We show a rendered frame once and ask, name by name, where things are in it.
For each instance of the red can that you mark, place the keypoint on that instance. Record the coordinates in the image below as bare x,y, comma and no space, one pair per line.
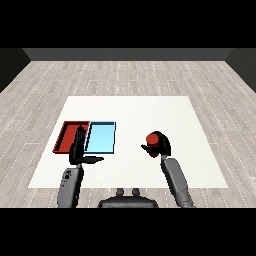
153,141

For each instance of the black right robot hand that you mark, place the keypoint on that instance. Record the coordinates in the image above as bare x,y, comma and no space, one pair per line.
164,143

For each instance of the light blue shallow open box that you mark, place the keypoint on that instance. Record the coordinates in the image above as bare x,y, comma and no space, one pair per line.
100,137

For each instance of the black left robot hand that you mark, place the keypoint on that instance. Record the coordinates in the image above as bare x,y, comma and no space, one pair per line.
77,151

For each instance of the dark grey robot body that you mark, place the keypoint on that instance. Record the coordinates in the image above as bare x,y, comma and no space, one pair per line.
128,201

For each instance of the red shallow open box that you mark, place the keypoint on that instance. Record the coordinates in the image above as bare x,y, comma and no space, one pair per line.
69,137

